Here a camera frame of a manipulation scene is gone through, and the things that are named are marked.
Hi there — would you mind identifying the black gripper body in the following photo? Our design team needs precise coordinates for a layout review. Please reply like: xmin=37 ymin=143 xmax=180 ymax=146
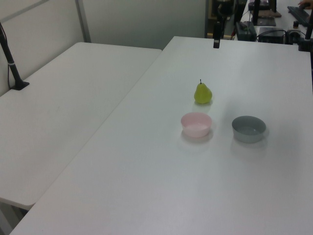
xmin=216 ymin=0 xmax=233 ymax=17

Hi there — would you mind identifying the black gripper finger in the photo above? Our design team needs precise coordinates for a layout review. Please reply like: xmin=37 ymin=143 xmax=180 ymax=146
xmin=212 ymin=14 xmax=224 ymax=49

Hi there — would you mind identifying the green pear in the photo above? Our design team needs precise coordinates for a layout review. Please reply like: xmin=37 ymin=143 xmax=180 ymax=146
xmin=194 ymin=79 xmax=213 ymax=105

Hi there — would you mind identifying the pink plastic bowl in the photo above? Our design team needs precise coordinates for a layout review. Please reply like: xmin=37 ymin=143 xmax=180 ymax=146
xmin=180 ymin=112 xmax=212 ymax=138

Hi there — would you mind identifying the grey plastic bowl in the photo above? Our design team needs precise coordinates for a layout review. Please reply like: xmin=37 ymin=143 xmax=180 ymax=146
xmin=231 ymin=116 xmax=267 ymax=144

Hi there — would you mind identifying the light wooden cabinet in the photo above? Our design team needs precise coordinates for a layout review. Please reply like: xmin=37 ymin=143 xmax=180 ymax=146
xmin=207 ymin=0 xmax=217 ymax=19

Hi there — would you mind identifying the black equipment box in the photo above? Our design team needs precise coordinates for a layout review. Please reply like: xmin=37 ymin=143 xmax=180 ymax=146
xmin=235 ymin=21 xmax=257 ymax=41

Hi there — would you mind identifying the black monitor stand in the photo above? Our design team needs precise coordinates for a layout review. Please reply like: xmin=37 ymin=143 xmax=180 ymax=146
xmin=251 ymin=0 xmax=277 ymax=26

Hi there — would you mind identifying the black electronics unit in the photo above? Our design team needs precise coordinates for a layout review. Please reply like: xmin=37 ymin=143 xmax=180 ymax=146
xmin=256 ymin=26 xmax=287 ymax=45

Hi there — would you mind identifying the black keyboard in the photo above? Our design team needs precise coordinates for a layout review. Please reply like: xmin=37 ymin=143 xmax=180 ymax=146
xmin=287 ymin=5 xmax=313 ymax=25

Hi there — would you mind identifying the grey metal partition post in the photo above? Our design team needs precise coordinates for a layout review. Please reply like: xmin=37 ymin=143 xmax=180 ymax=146
xmin=75 ymin=0 xmax=92 ymax=44

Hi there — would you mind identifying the black camera pole with base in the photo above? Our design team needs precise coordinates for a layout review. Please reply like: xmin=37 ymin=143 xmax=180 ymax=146
xmin=0 ymin=22 xmax=30 ymax=91

